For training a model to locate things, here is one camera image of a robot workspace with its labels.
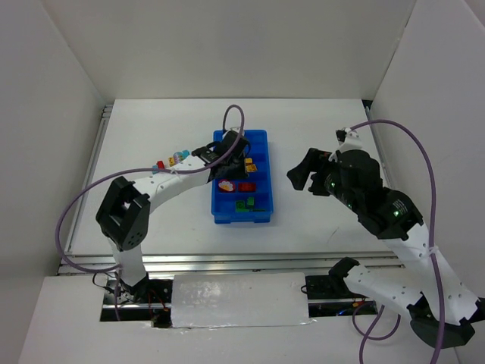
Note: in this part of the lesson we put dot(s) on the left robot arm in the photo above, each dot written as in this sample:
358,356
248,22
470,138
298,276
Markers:
124,213

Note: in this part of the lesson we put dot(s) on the aluminium frame rail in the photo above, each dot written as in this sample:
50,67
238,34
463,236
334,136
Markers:
235,263

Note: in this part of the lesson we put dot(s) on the white foil cover panel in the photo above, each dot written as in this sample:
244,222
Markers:
240,300

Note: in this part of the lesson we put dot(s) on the small green lego brick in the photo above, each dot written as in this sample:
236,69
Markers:
240,206

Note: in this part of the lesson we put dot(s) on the teal printed lego block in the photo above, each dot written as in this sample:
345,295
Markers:
179,156

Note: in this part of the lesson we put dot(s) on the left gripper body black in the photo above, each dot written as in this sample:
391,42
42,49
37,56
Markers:
233,160

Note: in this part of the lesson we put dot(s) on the yellow striped lego brick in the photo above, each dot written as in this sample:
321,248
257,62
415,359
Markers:
252,168

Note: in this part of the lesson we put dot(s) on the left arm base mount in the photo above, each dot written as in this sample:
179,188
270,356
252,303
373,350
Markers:
153,308

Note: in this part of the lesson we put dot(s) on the blue divided plastic tray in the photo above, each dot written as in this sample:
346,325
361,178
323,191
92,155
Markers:
223,204

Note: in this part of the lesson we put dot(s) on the red flower lego brick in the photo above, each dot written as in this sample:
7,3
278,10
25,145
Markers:
226,186

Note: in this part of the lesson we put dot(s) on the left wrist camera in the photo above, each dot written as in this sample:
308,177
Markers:
232,129

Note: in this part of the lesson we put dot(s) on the green number one lego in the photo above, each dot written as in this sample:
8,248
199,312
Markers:
250,203

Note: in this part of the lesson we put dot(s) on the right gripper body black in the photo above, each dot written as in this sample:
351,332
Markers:
314,176

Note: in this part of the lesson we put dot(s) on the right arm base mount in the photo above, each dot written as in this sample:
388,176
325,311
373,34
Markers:
325,299

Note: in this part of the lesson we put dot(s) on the red sloped lego piece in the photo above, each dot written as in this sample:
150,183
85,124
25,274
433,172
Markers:
247,187

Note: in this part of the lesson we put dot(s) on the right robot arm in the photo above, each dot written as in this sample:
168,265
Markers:
353,177

